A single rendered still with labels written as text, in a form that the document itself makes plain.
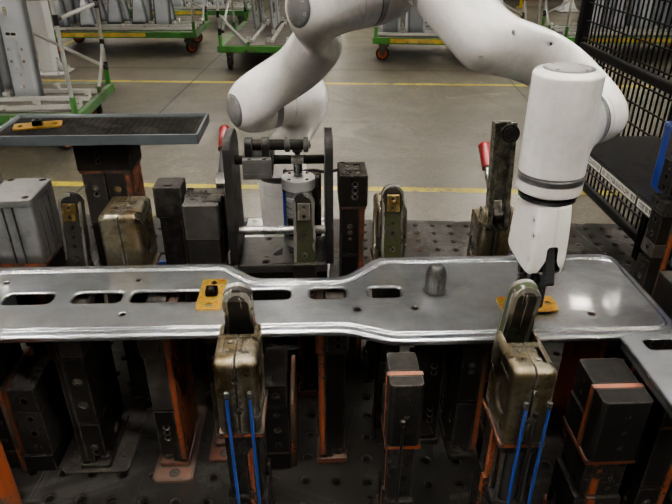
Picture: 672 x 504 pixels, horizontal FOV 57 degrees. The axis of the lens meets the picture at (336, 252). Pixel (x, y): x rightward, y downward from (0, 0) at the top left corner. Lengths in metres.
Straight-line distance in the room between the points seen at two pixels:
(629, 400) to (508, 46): 0.47
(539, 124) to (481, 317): 0.28
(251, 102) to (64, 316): 0.61
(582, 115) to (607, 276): 0.35
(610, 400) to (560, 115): 0.35
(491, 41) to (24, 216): 0.76
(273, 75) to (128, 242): 0.46
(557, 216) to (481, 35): 0.25
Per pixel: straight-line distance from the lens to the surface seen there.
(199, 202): 1.07
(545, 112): 0.79
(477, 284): 0.98
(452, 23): 0.87
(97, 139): 1.17
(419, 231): 1.80
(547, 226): 0.83
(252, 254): 1.12
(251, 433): 0.80
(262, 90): 1.31
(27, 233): 1.11
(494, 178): 1.04
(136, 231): 1.05
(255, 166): 1.01
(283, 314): 0.89
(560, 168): 0.81
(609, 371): 0.89
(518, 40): 0.87
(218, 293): 0.94
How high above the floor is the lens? 1.50
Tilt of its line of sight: 29 degrees down
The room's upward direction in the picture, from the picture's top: straight up
